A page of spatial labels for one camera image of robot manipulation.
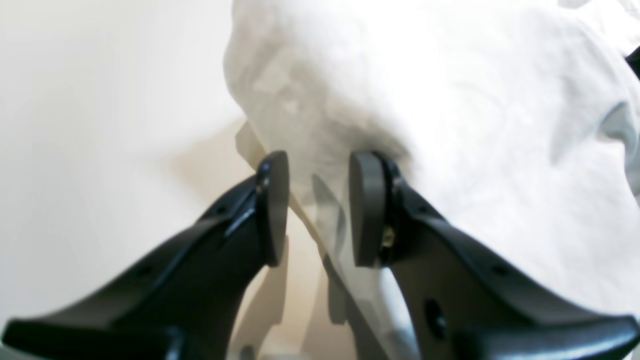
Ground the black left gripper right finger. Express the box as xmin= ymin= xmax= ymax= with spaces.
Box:
xmin=349 ymin=151 xmax=639 ymax=360

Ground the white T-shirt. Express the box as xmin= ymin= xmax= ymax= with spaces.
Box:
xmin=224 ymin=0 xmax=639 ymax=360

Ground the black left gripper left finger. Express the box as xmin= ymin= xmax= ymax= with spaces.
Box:
xmin=2 ymin=151 xmax=290 ymax=360

